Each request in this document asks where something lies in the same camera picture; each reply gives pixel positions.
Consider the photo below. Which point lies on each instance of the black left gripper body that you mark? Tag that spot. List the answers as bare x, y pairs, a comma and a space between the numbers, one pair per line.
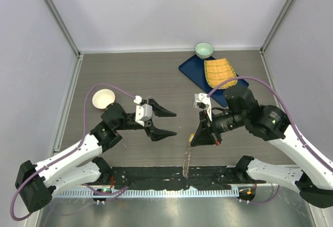
136, 125

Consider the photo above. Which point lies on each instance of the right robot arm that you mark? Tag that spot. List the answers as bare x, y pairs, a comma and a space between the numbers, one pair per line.
312, 180

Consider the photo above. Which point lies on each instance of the dark blue tray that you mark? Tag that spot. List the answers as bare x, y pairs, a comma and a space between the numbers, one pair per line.
193, 68

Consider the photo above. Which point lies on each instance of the yellow key tag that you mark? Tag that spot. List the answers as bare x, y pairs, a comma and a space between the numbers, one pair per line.
191, 138

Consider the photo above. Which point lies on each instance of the yellow woven bamboo tray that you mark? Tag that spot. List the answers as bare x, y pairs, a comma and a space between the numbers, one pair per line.
217, 71

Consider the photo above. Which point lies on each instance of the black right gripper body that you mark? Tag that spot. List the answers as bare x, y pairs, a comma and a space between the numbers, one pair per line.
221, 123

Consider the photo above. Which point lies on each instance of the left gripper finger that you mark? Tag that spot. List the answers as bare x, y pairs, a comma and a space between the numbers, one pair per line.
159, 134
160, 111

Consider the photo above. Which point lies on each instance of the slotted cable duct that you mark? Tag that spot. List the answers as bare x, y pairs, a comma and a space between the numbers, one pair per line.
83, 192

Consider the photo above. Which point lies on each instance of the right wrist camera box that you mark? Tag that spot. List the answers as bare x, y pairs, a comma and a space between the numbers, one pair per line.
203, 102

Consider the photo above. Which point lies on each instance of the red white bowl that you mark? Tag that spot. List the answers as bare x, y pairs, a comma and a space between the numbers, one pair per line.
102, 98

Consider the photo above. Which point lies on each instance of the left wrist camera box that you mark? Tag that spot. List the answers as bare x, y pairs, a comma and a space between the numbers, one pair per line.
143, 112

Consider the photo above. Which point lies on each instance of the pale green bowl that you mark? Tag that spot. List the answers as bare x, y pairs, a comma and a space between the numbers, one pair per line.
204, 50

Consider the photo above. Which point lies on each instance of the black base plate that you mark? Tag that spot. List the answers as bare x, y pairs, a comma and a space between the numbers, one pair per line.
202, 178

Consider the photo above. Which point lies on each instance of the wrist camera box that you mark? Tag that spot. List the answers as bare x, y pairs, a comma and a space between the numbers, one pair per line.
203, 102
143, 112

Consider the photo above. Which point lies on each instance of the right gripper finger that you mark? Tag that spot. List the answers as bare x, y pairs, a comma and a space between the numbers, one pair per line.
203, 129
202, 141

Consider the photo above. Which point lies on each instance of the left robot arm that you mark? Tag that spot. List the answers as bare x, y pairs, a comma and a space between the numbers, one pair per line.
37, 183

